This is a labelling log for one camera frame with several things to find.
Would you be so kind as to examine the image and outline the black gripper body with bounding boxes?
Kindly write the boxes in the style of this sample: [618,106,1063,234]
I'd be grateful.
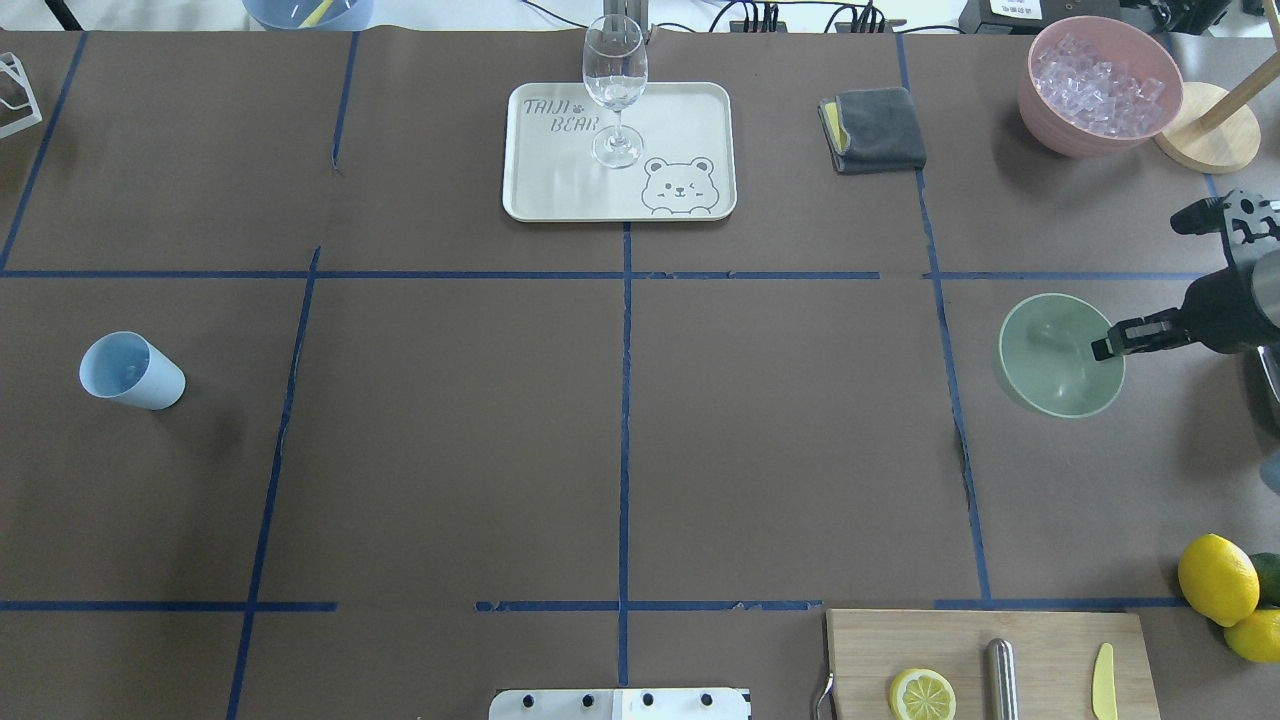
[1180,268,1263,354]

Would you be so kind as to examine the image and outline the yellow plastic fork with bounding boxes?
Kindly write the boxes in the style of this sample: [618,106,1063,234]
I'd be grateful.
[298,0,334,29]

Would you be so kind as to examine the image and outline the wine glass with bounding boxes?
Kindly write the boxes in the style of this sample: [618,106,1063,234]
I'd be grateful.
[582,13,649,169]

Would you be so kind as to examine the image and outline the grey folded cloth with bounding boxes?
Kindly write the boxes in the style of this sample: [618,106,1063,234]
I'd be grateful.
[817,86,927,176]

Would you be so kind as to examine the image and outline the green lime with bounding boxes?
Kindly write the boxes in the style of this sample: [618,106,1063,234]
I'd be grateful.
[1249,552,1280,609]

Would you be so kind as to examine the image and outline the wooden stand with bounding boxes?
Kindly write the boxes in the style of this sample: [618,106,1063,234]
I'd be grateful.
[1155,53,1279,176]

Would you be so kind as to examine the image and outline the blue plastic cup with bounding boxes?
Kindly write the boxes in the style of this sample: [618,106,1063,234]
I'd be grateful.
[79,331,187,411]

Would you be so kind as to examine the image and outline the blue bowl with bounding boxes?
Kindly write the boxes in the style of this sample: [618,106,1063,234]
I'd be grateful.
[241,1,378,32]

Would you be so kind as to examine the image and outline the wooden cutting board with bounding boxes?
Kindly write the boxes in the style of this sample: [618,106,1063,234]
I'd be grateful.
[826,609,1161,719]

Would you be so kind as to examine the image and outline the green bowl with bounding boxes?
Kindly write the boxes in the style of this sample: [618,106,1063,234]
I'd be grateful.
[992,293,1126,420]

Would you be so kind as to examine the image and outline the pink bowl with ice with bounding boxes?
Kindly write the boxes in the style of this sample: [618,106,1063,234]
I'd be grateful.
[1018,15,1184,158]

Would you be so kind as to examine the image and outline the yellow lemon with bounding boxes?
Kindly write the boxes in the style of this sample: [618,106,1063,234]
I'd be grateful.
[1222,609,1279,664]
[1178,533,1260,628]

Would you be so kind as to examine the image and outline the metal handled knife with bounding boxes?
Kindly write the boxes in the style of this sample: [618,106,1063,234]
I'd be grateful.
[986,638,1020,719]

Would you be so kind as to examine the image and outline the yellow plastic knife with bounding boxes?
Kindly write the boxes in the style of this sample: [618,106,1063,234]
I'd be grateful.
[1091,642,1119,720]

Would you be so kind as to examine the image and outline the white wire cup rack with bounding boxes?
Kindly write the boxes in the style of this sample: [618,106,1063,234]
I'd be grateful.
[1,53,44,138]

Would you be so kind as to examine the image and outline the white camera pole base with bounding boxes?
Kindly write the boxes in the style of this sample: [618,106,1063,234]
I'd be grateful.
[488,687,753,719]

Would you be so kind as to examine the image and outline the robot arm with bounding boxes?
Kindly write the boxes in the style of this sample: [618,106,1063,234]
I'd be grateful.
[1091,251,1279,416]

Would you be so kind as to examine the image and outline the white bear tray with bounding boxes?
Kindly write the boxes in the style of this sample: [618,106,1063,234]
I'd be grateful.
[502,82,739,223]

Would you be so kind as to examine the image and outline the half lemon slice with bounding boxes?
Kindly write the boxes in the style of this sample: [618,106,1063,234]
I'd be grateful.
[887,667,957,720]

